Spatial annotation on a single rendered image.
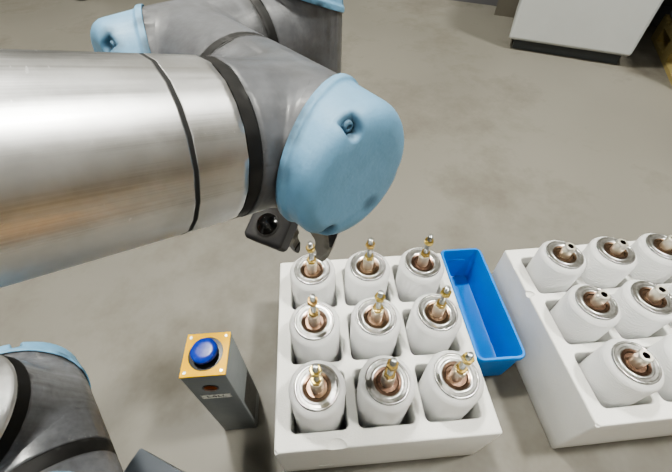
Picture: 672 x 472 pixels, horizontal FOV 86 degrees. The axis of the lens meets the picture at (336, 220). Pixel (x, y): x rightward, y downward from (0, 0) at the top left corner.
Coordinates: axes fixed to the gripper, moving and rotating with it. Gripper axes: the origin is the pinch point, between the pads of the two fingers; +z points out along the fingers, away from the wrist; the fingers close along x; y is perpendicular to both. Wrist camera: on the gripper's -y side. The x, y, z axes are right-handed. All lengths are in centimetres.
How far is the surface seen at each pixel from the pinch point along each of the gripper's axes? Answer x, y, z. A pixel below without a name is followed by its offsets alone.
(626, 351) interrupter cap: -53, 17, 21
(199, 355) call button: 11.7, -15.1, 13.5
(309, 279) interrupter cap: 4.8, 8.4, 21.0
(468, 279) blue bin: -29, 40, 45
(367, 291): -6.6, 12.1, 23.8
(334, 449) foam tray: -11.2, -15.6, 29.1
